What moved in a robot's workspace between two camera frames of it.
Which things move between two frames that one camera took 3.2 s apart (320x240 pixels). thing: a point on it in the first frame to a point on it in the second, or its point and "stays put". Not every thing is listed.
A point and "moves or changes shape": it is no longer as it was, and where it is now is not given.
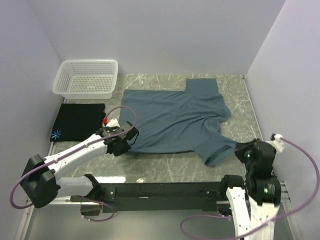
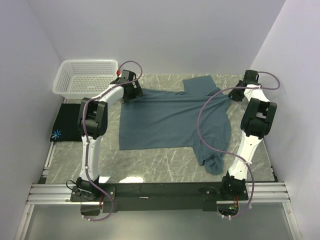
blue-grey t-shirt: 180,121 moves or changes shape
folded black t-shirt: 78,122 stays put
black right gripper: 240,147 to 236,97
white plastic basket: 86,79 stays put
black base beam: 120,197 stays put
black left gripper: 125,149 to 137,92
